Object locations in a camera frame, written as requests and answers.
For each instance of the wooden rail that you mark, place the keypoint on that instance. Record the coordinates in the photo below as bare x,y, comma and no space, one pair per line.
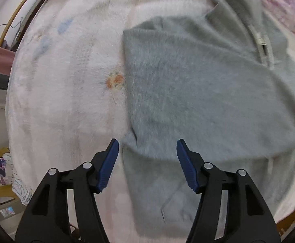
15,15

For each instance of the light grey fuzzy sweater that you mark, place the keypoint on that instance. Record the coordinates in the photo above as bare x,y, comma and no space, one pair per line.
188,93

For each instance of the purple floral quilt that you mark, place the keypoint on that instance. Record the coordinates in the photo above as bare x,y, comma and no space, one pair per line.
284,5

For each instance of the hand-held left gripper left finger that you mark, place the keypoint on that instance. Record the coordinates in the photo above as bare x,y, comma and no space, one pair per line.
109,164

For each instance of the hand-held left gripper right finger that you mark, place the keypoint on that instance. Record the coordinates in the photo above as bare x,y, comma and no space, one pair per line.
186,164

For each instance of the printed paper bag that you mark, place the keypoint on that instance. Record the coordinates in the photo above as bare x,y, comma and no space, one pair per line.
0,170

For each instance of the white patterned cloth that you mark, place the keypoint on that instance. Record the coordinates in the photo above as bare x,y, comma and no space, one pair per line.
20,187

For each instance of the printed bed sheet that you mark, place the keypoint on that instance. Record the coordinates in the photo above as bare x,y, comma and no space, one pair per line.
61,93

